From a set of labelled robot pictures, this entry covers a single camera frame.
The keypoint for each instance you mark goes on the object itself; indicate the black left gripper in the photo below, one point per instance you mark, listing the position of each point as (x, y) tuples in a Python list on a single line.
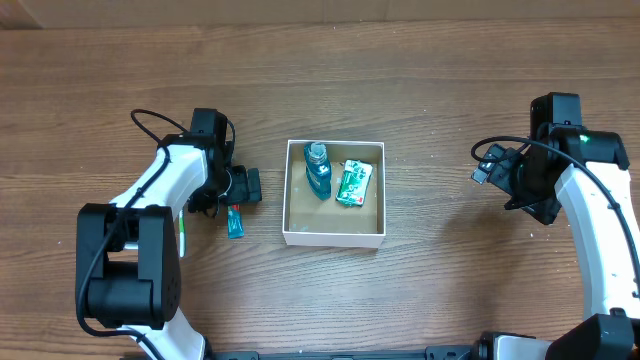
[(251, 186)]

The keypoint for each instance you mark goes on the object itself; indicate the small teal tube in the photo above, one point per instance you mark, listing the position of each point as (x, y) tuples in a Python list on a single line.
[(234, 222)]

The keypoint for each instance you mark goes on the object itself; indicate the blue mouthwash bottle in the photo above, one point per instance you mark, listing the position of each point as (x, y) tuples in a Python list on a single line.
[(318, 169)]

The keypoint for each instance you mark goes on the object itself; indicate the green white packet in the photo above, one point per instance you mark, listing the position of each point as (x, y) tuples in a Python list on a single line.
[(354, 183)]

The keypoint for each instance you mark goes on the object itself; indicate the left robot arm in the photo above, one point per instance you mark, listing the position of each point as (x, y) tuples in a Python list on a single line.
[(128, 278)]

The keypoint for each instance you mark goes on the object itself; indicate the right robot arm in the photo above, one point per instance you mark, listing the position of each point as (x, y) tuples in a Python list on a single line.
[(564, 167)]

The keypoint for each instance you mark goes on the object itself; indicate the white cardboard box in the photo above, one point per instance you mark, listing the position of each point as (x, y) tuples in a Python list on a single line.
[(309, 221)]

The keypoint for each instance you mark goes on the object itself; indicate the green white toothbrush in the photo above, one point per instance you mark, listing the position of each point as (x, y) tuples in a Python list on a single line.
[(182, 234)]

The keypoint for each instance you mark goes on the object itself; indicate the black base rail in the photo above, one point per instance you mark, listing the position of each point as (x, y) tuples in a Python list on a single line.
[(439, 352)]

